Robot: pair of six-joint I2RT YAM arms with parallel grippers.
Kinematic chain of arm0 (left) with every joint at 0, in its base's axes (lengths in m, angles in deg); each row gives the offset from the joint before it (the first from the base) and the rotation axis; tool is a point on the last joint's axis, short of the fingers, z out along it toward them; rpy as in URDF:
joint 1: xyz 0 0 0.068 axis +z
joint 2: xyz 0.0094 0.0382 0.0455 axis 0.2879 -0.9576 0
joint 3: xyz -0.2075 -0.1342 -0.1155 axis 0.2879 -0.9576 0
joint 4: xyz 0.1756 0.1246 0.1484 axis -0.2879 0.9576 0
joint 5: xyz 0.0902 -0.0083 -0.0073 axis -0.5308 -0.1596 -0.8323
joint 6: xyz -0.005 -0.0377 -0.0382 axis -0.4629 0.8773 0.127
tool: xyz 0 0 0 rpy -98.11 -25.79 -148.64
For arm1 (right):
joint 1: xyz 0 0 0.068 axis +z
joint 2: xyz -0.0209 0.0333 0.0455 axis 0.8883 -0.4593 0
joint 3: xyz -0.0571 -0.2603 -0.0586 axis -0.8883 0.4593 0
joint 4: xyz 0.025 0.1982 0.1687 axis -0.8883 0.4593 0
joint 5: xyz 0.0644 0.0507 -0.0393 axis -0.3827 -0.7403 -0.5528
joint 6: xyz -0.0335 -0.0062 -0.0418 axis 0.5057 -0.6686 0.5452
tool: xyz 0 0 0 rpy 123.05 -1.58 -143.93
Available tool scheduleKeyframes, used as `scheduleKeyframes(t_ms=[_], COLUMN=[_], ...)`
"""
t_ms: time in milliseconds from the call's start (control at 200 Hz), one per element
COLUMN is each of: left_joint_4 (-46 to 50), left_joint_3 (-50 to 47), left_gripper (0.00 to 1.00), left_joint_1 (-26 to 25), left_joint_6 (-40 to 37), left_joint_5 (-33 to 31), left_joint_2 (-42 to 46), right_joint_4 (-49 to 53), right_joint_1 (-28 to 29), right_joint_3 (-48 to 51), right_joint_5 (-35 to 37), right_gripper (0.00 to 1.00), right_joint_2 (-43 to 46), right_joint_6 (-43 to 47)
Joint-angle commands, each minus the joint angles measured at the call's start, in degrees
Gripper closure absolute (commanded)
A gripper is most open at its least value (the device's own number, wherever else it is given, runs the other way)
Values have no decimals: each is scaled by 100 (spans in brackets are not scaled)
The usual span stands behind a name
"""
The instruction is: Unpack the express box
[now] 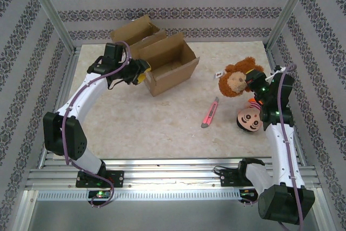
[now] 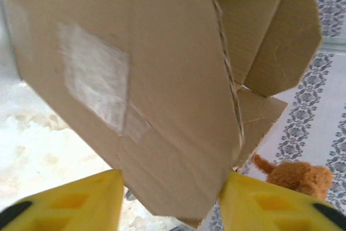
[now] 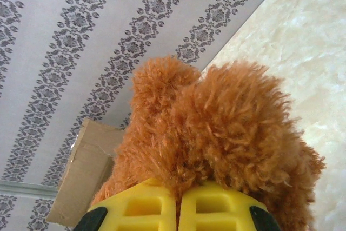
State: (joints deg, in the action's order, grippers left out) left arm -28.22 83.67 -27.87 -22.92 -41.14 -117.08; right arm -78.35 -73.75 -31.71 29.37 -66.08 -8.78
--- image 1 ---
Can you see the pink utility knife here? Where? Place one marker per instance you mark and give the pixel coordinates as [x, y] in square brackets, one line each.
[209, 113]

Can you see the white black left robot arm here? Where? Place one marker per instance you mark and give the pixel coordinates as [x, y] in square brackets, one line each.
[81, 95]

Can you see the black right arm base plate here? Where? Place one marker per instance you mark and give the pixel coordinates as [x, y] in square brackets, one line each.
[229, 178]

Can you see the aluminium frame post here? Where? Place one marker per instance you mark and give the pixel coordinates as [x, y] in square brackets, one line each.
[50, 9]
[289, 9]

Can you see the cardboard box with doll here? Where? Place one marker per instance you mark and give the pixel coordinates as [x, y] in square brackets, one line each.
[129, 32]

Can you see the striped doll with orange hat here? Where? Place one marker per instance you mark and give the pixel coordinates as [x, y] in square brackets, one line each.
[248, 120]

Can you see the aluminium side rail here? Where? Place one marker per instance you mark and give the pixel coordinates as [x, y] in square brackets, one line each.
[273, 56]
[65, 79]

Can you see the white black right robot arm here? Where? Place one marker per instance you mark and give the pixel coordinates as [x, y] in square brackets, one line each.
[281, 155]

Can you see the cardboard box with teddy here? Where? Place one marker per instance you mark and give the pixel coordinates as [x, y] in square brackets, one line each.
[173, 79]

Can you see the grey metal panel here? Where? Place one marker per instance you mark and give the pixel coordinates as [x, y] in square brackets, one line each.
[173, 214]

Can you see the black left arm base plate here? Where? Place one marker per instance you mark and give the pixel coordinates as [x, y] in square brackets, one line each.
[117, 178]

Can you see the brown teddy bear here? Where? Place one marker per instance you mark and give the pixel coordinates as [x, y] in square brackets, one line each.
[232, 79]

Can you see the wide aluminium mounting rail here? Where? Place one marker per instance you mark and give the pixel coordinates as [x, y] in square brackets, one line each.
[173, 172]

